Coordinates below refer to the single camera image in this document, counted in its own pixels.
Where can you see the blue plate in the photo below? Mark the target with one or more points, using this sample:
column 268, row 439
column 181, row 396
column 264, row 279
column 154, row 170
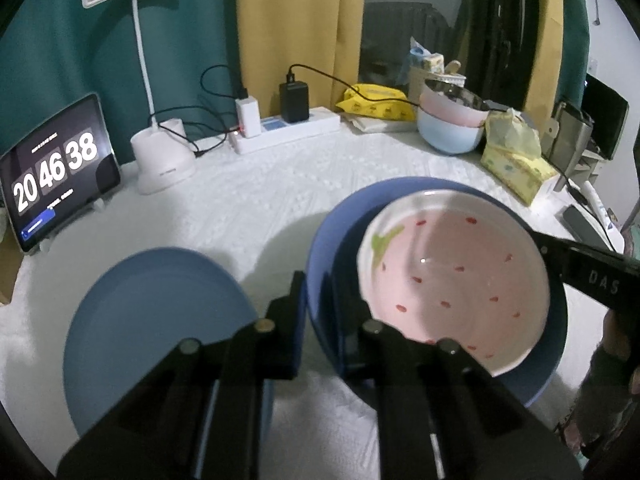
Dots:
column 150, row 310

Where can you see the person's right hand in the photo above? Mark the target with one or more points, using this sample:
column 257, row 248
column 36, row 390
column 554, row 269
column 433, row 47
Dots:
column 617, row 335

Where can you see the yellow wipes pack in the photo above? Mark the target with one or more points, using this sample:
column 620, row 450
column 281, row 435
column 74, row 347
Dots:
column 375, row 100

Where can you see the black phone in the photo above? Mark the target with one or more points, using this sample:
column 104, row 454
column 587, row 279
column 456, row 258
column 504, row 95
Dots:
column 582, row 225

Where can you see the teal curtain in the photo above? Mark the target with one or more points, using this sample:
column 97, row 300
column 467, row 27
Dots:
column 60, row 50
column 575, row 35

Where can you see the plain pink bowl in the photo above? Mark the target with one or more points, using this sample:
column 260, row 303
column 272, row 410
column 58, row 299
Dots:
column 445, row 110

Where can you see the yellow curtain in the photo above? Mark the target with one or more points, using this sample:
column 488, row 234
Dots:
column 310, row 20
column 547, row 60

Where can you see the white charger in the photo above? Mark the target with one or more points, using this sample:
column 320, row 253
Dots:
column 247, row 115

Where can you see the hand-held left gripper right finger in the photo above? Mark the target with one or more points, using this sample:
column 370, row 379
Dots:
column 355, row 345

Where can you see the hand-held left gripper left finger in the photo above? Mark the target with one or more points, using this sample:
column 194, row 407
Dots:
column 285, row 330

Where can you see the blue plastic packet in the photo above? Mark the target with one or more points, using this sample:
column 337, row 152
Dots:
column 420, row 52

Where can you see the white tablecloth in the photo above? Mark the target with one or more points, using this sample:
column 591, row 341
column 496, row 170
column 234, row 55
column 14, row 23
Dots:
column 250, row 195

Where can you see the yellow tissue pack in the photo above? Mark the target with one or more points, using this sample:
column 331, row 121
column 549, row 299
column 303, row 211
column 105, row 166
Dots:
column 515, row 165

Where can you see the white napkin pack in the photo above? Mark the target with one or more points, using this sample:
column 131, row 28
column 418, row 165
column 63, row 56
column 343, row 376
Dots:
column 380, row 126

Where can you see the light blue bowl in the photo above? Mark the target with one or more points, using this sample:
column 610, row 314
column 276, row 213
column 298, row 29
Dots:
column 445, row 135

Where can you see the black charger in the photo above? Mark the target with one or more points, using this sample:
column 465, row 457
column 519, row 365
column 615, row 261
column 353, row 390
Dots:
column 294, row 102

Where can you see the white tube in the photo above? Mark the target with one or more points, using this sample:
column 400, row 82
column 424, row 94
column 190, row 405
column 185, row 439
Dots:
column 597, row 205

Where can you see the cardboard box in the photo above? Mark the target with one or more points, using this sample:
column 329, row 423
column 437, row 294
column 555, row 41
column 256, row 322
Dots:
column 7, row 275

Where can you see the white utensil holder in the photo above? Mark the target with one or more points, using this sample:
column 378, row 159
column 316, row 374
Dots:
column 417, row 85

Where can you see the white desk lamp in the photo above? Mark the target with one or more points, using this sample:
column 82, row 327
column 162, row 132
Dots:
column 165, row 160

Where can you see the pink strawberry print bowl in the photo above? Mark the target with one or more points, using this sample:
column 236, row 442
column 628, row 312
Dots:
column 450, row 260

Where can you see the metal bowl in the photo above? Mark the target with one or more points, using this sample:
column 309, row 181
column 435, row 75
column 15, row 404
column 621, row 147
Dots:
column 460, row 95

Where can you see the black tablet with clock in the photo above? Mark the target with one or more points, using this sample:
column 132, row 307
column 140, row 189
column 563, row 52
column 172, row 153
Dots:
column 55, row 170

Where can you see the white power strip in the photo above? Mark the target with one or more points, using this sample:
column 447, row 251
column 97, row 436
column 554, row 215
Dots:
column 300, row 130

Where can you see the cream packet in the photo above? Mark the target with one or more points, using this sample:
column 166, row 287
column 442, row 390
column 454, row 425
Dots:
column 434, row 64

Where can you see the wooden utensil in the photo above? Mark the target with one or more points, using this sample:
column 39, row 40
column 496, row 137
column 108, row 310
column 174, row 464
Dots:
column 452, row 66

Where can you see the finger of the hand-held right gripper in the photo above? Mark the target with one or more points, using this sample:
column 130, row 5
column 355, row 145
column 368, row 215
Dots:
column 557, row 260

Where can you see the steel thermos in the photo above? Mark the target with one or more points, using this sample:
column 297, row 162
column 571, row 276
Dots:
column 567, row 135

